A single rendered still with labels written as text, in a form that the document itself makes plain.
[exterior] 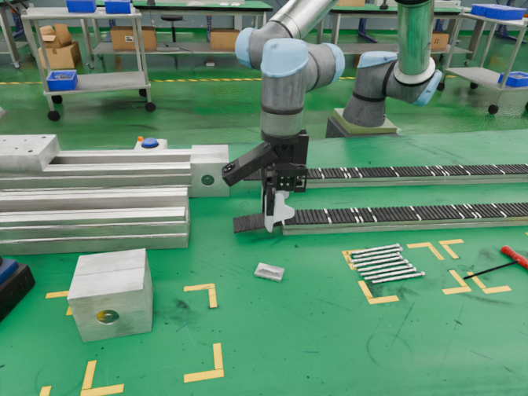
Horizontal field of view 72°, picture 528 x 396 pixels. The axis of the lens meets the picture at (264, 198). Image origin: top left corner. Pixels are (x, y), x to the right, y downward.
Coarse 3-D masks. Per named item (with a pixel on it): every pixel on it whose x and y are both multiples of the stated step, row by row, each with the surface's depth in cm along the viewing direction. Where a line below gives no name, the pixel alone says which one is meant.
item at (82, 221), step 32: (0, 192) 73; (32, 192) 74; (64, 192) 74; (96, 192) 75; (128, 192) 75; (160, 192) 75; (0, 224) 66; (32, 224) 67; (64, 224) 68; (96, 224) 70; (128, 224) 70; (160, 224) 70
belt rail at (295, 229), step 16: (320, 224) 78; (336, 224) 78; (352, 224) 79; (368, 224) 79; (384, 224) 80; (400, 224) 81; (416, 224) 82; (432, 224) 82; (448, 224) 82; (464, 224) 82; (480, 224) 83; (496, 224) 83; (512, 224) 84
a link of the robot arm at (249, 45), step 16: (304, 0) 76; (320, 0) 77; (336, 0) 81; (288, 16) 74; (304, 16) 75; (320, 16) 79; (240, 32) 74; (256, 32) 73; (272, 32) 72; (288, 32) 73; (304, 32) 77; (240, 48) 74; (256, 48) 72; (256, 64) 74
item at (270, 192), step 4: (268, 180) 70; (268, 184) 68; (272, 184) 68; (268, 188) 69; (272, 188) 69; (268, 192) 69; (272, 192) 69; (268, 196) 69; (272, 196) 69; (268, 200) 69; (272, 200) 70; (268, 204) 70; (272, 204) 70; (268, 208) 71; (272, 208) 71; (268, 212) 71; (272, 212) 72
